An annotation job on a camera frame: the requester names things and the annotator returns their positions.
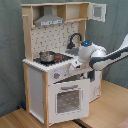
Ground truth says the small metal cooking pot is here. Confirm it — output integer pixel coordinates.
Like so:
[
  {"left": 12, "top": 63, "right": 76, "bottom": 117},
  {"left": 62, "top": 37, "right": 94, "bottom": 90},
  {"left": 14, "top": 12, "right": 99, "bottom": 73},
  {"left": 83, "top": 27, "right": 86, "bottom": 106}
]
[{"left": 39, "top": 51, "right": 55, "bottom": 62}]

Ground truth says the white toy microwave door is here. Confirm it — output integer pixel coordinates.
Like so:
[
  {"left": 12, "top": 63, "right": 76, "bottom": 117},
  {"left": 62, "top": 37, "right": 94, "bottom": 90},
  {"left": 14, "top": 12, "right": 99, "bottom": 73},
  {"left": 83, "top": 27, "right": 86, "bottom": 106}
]
[{"left": 87, "top": 3, "right": 107, "bottom": 22}]

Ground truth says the grey toy ice dispenser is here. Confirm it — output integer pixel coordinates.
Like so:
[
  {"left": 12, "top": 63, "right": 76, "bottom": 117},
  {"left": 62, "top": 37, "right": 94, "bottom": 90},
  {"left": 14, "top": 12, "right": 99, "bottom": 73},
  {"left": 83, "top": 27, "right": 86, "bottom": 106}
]
[{"left": 87, "top": 70, "right": 95, "bottom": 82}]

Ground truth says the left red stove knob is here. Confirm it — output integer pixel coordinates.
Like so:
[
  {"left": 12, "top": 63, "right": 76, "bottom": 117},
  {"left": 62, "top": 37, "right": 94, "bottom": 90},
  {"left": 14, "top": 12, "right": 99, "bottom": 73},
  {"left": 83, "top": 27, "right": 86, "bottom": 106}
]
[{"left": 54, "top": 73, "right": 60, "bottom": 79}]

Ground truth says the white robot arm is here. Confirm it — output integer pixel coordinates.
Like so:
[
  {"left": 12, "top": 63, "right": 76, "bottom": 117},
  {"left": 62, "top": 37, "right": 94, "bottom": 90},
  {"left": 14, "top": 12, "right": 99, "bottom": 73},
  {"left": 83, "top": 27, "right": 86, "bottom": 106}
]
[{"left": 69, "top": 34, "right": 128, "bottom": 74}]

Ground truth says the grey toy range hood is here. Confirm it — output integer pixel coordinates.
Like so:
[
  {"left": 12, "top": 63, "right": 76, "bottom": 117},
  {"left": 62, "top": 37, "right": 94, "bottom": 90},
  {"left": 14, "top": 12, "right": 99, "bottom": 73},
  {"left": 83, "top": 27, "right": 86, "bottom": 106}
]
[{"left": 35, "top": 5, "right": 64, "bottom": 27}]

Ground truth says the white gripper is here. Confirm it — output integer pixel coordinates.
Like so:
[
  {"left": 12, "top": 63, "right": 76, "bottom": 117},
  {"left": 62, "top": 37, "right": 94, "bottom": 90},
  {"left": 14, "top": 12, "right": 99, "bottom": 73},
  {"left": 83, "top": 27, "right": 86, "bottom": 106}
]
[{"left": 69, "top": 59, "right": 87, "bottom": 74}]

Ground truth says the white toy oven door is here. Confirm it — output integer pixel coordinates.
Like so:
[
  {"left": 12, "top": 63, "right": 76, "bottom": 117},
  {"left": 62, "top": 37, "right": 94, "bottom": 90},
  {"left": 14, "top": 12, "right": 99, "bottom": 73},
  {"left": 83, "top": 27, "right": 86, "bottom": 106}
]
[{"left": 49, "top": 79, "right": 90, "bottom": 123}]

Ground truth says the wooden toy kitchen unit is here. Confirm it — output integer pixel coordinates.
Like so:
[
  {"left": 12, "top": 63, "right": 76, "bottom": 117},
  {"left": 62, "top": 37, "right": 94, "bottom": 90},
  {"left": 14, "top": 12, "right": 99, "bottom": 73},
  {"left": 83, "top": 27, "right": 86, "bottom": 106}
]
[{"left": 22, "top": 2, "right": 102, "bottom": 128}]

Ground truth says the black toy stovetop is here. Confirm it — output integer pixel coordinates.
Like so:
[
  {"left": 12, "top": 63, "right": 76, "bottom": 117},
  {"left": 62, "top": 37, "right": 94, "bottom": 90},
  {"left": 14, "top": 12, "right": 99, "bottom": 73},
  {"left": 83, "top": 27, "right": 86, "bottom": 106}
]
[{"left": 35, "top": 53, "right": 71, "bottom": 67}]

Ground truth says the black toy faucet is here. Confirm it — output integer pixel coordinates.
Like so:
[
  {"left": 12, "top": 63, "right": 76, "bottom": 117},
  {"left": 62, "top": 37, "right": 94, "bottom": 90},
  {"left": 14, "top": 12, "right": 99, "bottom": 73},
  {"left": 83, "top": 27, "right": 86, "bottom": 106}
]
[{"left": 67, "top": 33, "right": 82, "bottom": 49}]

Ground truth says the grey toy sink basin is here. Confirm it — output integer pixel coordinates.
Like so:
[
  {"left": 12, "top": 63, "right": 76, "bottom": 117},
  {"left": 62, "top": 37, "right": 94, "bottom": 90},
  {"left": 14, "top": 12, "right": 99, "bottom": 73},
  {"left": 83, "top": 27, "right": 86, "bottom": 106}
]
[{"left": 65, "top": 47, "right": 79, "bottom": 56}]

